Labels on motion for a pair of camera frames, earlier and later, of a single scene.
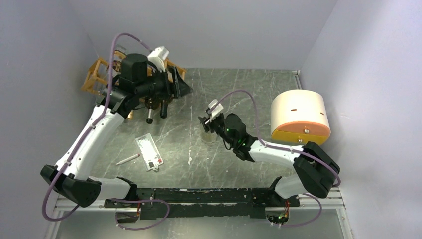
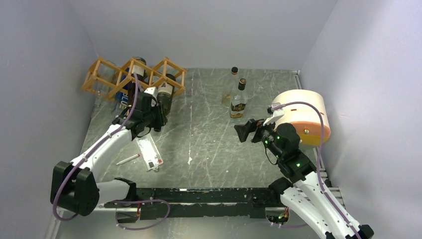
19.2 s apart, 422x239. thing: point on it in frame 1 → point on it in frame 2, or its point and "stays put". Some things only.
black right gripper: (212, 122) → (244, 130)
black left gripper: (183, 87) → (161, 119)
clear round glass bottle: (208, 137) → (226, 98)
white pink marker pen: (129, 159) stays put
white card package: (150, 154) stays put
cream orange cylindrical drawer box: (299, 116) stays put
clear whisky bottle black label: (120, 53) → (239, 100)
